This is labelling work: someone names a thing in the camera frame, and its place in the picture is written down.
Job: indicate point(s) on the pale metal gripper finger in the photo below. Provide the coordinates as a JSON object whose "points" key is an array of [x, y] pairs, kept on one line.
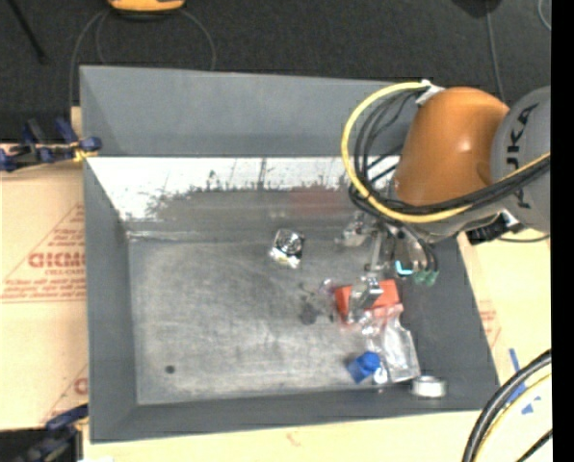
{"points": [[375, 290], [358, 301]]}

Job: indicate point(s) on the orange-red box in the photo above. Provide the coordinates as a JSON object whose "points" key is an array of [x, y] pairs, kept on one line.
{"points": [[343, 300]]}

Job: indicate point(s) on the clear plastic packet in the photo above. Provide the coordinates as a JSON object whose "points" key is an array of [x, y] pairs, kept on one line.
{"points": [[397, 349]]}

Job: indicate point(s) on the blue plastic block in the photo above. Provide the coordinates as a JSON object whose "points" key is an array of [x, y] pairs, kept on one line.
{"points": [[364, 367]]}

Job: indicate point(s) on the small silver metal can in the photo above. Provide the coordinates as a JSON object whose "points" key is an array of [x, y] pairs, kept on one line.
{"points": [[287, 247]]}

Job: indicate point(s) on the grey metal bin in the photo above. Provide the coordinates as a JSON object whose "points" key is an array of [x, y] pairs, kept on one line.
{"points": [[229, 306]]}

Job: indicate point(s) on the brown cardboard board, red print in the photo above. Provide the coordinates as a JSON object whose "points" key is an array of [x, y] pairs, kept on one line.
{"points": [[39, 306]]}

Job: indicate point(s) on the black cylinder on white bracket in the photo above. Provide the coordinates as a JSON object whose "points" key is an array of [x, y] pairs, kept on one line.
{"points": [[488, 231]]}

